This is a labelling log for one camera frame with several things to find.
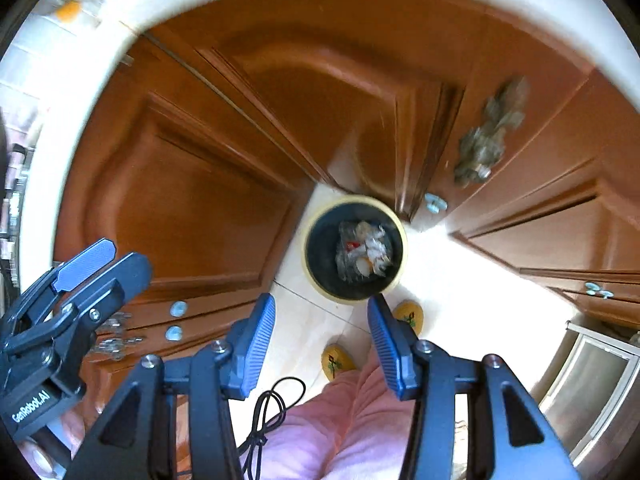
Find black cable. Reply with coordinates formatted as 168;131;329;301
240;377;307;480

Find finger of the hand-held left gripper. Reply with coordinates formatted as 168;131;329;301
47;252;153;361
0;239;118;346

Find brown wooden corner cabinet door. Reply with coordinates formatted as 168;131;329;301
145;0;466;221

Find black bin with cream rim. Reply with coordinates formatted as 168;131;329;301
301;195;408;303

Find person's leg pink trousers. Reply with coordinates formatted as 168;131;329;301
240;360;366;480
320;355;418;480

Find person's left hand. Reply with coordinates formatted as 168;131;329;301
22;440;63;480

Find stainless steel appliance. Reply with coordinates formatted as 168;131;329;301
540;320;640;466

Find silver key bunch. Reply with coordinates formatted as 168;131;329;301
92;311;147;362

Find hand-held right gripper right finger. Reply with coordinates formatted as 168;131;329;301
366;294;583;480

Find yellow embroidered slipper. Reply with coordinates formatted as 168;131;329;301
392;300;425;333
321;342;357;378

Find person's left leg pink trousers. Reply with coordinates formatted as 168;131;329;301
240;360;366;480

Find grey green rag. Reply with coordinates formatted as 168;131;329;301
452;76;532;187

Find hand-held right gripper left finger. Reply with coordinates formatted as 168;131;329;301
62;292;277;480

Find person's right leg pink trousers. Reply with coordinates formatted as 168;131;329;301
320;355;418;480

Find pile of trash wrappers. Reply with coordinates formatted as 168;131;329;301
336;220;396;281

